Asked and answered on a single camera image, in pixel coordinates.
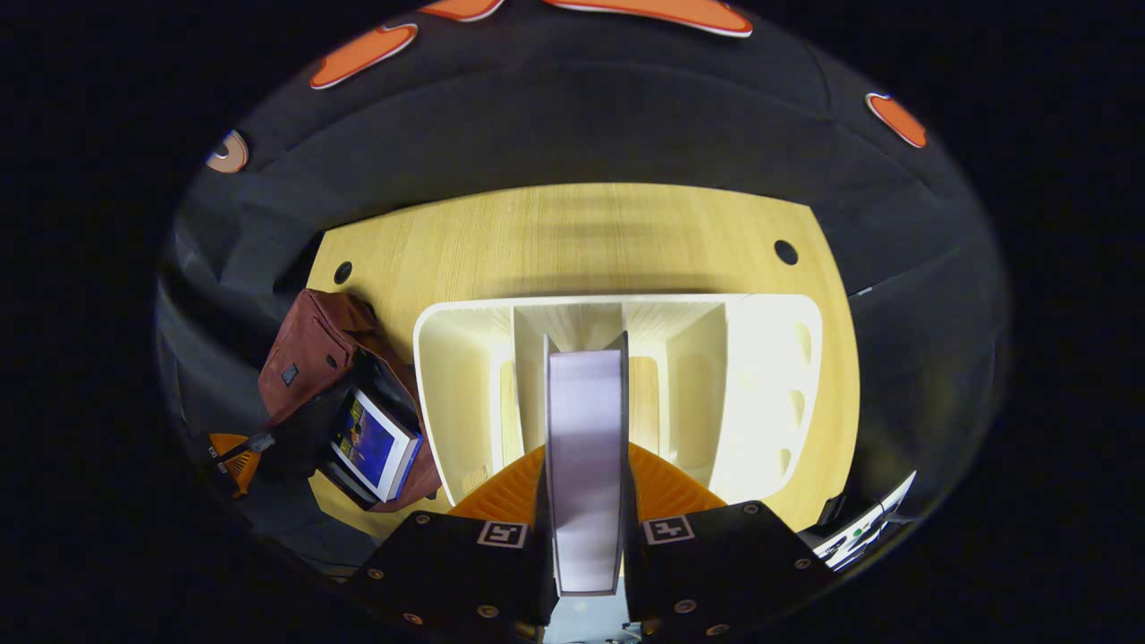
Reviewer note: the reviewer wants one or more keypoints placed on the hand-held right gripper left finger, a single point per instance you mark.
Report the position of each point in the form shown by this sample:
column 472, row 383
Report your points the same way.
column 447, row 563

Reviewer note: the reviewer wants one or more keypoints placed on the maroon schoolbag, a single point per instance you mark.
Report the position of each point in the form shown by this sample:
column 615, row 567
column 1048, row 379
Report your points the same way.
column 309, row 349

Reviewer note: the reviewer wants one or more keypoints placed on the blue cover book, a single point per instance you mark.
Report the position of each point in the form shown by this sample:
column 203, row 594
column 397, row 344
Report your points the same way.
column 371, row 443

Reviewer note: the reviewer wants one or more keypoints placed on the white spine book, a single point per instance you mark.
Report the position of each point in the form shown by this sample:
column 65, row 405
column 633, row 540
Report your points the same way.
column 586, row 465

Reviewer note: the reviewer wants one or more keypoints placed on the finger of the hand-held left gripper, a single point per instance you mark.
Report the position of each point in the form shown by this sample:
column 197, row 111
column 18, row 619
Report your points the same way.
column 237, row 461

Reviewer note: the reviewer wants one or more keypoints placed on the white bookshelf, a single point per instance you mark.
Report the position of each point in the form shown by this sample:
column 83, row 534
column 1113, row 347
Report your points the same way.
column 760, row 385

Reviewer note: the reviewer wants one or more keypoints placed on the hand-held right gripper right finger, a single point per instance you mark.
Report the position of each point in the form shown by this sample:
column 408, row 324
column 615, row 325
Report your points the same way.
column 716, row 563

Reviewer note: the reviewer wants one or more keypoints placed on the white black device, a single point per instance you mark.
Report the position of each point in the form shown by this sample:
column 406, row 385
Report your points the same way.
column 859, row 529

